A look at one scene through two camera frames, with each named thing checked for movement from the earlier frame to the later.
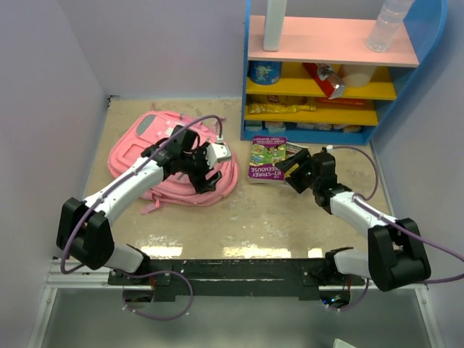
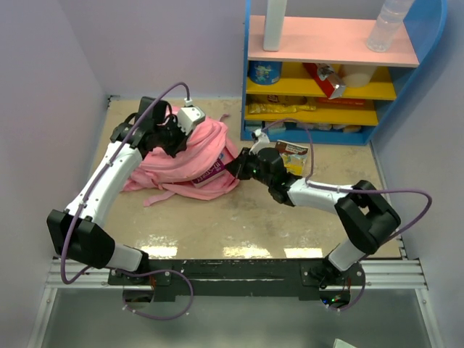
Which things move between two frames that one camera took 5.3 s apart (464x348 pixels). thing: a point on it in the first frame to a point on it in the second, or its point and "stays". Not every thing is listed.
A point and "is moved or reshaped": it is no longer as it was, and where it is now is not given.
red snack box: (332, 85) stays
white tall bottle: (275, 14) stays
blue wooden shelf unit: (324, 85) stays
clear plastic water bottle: (388, 24) stays
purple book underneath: (265, 152) is moved or reshaped
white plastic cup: (357, 76) stays
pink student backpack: (143, 127) is moved or reshaped
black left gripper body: (196, 167) to (171, 138)
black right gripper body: (301, 178) to (249, 168)
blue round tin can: (264, 72) stays
